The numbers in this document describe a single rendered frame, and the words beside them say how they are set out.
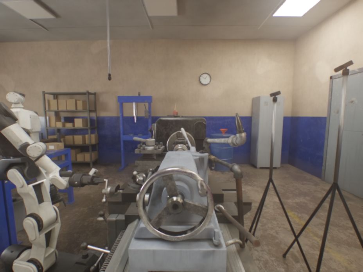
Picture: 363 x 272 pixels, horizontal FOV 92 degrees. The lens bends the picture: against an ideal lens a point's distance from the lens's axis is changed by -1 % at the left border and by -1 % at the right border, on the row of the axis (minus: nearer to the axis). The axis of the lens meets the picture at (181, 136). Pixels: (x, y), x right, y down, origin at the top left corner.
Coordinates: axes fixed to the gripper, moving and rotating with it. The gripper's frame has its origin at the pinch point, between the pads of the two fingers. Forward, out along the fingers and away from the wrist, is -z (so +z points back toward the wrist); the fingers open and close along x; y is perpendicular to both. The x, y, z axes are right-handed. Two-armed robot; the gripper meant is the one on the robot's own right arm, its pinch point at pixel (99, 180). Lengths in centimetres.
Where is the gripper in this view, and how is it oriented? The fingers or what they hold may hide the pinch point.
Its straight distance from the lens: 132.5
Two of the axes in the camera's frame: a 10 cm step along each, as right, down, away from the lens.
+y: -0.1, 9.4, -3.3
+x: 0.1, 3.3, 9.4
